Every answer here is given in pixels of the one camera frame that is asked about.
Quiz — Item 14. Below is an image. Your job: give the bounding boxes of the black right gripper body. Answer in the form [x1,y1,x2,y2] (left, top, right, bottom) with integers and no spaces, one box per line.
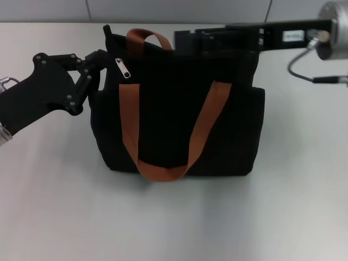
[225,18,334,53]

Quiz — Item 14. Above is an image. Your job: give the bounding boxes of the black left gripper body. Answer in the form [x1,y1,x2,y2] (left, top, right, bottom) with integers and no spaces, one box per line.
[0,53,84,136]

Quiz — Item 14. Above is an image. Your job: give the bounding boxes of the black bag with brown handles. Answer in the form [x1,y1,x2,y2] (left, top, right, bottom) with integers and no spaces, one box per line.
[89,23,266,182]

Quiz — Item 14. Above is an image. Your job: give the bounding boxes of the silver metal zipper pull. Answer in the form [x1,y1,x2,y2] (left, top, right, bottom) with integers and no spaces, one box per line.
[114,57,132,80]

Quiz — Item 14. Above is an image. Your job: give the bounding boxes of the left gripper cable with connector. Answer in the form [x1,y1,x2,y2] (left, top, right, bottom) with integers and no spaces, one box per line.
[0,77,20,95]

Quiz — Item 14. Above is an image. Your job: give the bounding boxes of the gripper cable with connector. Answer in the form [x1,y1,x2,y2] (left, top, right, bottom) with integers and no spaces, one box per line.
[0,77,20,95]
[288,29,348,85]

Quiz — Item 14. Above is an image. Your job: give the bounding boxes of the right gripper cable with connector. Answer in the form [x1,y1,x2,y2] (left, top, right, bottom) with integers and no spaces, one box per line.
[288,29,348,85]

